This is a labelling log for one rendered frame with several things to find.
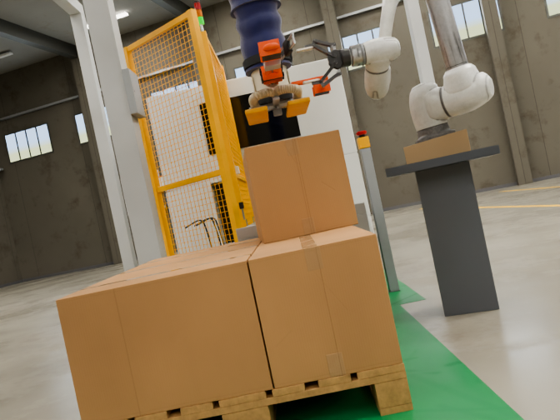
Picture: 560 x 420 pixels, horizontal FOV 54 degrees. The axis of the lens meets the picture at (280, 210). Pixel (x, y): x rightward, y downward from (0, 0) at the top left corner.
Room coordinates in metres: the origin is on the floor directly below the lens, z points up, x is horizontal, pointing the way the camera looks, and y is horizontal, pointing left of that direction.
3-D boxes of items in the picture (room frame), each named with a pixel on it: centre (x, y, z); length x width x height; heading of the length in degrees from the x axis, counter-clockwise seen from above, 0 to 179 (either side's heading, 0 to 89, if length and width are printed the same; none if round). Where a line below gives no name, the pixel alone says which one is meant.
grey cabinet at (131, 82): (3.68, 0.80, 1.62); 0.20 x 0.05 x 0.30; 179
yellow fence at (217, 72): (4.70, 0.29, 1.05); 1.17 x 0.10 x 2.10; 179
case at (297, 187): (2.54, -0.08, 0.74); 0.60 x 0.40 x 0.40; 4
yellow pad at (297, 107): (2.55, -0.18, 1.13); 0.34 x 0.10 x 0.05; 0
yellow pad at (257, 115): (2.54, 0.01, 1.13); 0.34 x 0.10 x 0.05; 0
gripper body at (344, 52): (2.29, -0.37, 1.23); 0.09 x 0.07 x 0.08; 91
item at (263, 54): (1.94, -0.08, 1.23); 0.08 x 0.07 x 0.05; 0
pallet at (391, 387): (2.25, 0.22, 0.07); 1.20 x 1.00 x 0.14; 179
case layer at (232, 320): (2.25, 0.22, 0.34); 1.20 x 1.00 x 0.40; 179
